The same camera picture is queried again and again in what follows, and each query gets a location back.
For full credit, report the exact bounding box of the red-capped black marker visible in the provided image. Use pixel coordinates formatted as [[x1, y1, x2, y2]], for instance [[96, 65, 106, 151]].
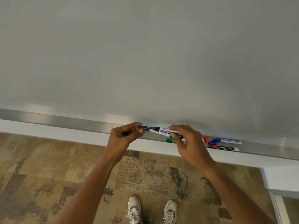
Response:
[[209, 145, 240, 152]]

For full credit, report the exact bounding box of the person's right forearm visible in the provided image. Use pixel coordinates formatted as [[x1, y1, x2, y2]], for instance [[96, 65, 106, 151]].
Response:
[[202, 161, 279, 224]]

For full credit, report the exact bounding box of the person's left hand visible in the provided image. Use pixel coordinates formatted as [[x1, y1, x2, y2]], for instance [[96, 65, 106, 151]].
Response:
[[102, 122, 145, 165]]

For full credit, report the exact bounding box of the white door frame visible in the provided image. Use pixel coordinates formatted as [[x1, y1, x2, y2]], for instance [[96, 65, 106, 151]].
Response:
[[269, 189, 299, 224]]

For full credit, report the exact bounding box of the white whiteboard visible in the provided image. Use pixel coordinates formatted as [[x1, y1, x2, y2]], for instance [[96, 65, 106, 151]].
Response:
[[0, 0, 299, 147]]

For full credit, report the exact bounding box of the metal marker tray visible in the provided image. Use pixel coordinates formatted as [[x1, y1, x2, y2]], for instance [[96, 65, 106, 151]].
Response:
[[0, 108, 299, 161]]

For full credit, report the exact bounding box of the person's grey sneaker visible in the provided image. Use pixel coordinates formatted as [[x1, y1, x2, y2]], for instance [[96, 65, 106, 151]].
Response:
[[126, 196, 143, 224], [161, 200, 178, 224]]

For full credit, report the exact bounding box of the blue-capped white marker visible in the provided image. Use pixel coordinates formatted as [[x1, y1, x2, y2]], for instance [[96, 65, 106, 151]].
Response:
[[146, 128, 172, 137]]

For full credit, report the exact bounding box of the black-tipped white marker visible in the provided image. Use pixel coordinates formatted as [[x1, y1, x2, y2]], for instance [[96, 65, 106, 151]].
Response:
[[150, 126, 181, 135]]

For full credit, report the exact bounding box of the person's left forearm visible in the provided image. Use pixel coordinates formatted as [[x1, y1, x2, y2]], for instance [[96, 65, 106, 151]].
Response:
[[55, 157, 125, 224]]

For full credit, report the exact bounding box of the uncapped blue white marker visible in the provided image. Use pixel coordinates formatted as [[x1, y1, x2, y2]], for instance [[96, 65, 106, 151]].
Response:
[[214, 138, 243, 145]]

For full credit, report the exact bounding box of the person's right hand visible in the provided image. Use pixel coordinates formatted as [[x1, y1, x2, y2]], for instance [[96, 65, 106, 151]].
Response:
[[168, 125, 218, 173]]

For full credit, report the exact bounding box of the person's left grey sneaker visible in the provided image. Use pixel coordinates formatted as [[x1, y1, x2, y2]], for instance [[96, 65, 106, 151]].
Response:
[[126, 196, 143, 224]]

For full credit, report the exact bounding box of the person's right grey sneaker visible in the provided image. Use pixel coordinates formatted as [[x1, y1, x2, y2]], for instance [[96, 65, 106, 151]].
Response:
[[161, 200, 178, 224]]

